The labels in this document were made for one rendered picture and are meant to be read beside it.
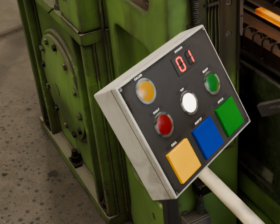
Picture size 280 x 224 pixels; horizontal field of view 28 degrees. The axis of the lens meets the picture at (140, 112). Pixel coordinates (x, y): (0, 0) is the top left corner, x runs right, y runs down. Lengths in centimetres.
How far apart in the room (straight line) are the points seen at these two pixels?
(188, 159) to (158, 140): 9
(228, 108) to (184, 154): 20
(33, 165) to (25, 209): 32
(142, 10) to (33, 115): 176
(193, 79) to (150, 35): 38
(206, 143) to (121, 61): 76
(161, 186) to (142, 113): 17
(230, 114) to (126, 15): 56
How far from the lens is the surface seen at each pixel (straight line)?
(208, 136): 131
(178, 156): 123
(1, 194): 283
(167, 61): 127
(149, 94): 120
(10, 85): 367
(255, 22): 188
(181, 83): 128
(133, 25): 175
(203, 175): 178
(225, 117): 136
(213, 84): 136
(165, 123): 122
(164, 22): 155
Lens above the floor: 181
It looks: 34 degrees down
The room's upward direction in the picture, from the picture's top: 6 degrees counter-clockwise
